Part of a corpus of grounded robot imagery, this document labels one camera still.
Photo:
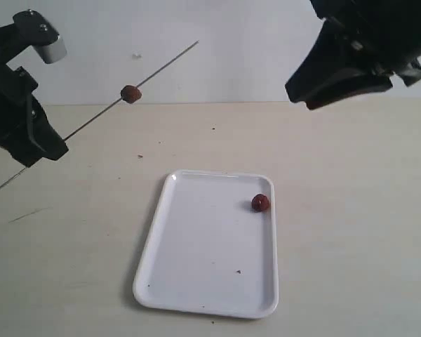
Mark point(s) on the thin metal skewer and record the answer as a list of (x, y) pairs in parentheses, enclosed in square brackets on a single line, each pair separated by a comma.
[(109, 107)]

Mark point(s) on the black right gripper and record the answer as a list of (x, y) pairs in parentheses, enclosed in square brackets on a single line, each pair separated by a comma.
[(338, 65)]

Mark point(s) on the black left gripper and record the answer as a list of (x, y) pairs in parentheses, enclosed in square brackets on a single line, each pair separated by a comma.
[(25, 131)]

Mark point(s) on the red date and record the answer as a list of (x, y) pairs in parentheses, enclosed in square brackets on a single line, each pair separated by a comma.
[(260, 203), (130, 94)]

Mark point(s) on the white plastic tray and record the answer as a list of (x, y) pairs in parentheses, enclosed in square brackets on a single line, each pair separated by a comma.
[(207, 251)]

